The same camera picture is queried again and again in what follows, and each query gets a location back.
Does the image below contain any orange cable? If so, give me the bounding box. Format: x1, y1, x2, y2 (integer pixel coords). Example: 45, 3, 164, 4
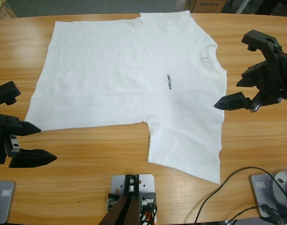
143, 210, 155, 222

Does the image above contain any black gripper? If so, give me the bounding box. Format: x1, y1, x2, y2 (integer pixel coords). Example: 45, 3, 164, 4
0, 113, 58, 169
213, 52, 287, 114

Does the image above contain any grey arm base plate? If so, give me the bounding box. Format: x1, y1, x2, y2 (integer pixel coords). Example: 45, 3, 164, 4
250, 170, 287, 218
0, 180, 17, 225

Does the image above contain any grey metal rack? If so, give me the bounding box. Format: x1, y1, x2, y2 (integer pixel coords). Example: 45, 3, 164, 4
221, 0, 287, 17

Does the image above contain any black corner bracket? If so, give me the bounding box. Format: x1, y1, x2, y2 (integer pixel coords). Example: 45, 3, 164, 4
139, 191, 157, 225
107, 192, 122, 210

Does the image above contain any white mount plate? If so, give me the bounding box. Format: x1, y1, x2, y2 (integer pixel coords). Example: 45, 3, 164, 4
110, 173, 156, 225

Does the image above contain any tangled black cable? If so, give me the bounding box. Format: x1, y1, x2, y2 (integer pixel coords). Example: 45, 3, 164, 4
224, 203, 287, 225

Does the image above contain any long black cable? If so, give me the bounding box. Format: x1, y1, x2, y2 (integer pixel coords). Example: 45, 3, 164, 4
184, 166, 287, 225

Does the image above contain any dark brown camera post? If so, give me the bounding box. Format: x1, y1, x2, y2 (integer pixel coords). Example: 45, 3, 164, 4
97, 173, 141, 225

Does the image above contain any white Unitree t-shirt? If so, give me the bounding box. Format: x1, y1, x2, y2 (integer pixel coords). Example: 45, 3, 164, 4
24, 9, 228, 185

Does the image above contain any white AUX cardboard box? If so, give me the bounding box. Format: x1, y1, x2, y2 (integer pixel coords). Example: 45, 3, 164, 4
191, 0, 228, 14

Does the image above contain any wooden crate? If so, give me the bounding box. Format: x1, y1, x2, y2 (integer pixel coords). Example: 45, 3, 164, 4
0, 0, 17, 19

